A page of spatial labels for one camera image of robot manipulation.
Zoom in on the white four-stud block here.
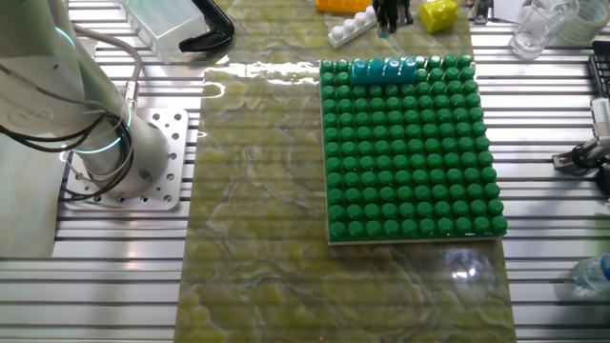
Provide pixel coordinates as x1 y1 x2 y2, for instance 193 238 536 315
326 5 378 49

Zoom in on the metal camera bracket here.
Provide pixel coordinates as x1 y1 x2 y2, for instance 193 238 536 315
551 136 610 173

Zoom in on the green studded baseplate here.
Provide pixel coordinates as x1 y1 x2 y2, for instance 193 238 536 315
318 53 509 247

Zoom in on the clear plastic cup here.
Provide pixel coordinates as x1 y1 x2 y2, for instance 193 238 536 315
507 0 580 61

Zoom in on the lime square block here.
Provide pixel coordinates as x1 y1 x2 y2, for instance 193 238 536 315
418 0 459 34

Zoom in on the green marble pattern mat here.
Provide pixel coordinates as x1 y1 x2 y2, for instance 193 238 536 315
173 0 519 343

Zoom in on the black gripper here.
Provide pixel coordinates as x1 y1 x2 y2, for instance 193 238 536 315
372 0 414 38

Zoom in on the clear water bottle blue cap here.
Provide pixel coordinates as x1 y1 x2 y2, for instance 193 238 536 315
571 253 610 294

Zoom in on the translucent plastic box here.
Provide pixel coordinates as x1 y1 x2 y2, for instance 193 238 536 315
118 0 210 66

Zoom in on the clear tape roll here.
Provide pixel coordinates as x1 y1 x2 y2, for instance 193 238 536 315
557 0 610 47

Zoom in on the teal four-stud block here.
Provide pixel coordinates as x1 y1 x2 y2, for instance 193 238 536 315
351 56 419 86

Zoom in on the black keyboard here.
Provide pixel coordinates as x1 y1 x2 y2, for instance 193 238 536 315
588 41 610 99

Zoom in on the yellow-orange four-stud block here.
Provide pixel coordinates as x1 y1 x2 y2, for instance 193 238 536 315
315 0 374 14

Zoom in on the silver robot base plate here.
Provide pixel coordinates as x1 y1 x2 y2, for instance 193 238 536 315
59 107 191 212

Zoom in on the grey base cable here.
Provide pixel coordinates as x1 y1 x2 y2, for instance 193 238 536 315
75 26 144 113

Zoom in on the black base cable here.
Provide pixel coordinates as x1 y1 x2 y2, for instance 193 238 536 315
0 111 134 204

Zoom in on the black C-clamp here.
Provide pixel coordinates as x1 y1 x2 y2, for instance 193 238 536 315
178 0 235 53

